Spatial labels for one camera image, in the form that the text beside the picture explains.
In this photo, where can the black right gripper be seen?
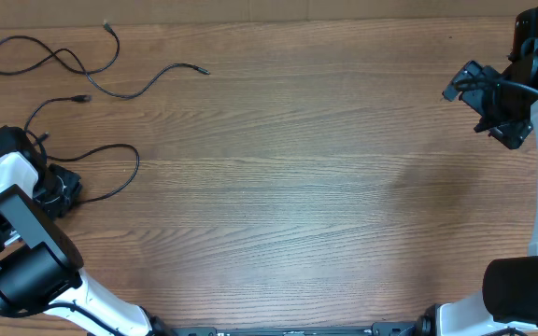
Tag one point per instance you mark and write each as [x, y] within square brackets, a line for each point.
[513, 131]

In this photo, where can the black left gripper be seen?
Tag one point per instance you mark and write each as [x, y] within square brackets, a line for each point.
[73, 186]

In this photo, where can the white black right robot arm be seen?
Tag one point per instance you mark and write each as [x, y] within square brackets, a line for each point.
[507, 302]

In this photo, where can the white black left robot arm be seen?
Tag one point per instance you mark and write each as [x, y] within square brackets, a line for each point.
[41, 270]

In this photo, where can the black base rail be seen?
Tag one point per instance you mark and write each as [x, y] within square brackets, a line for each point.
[376, 329]

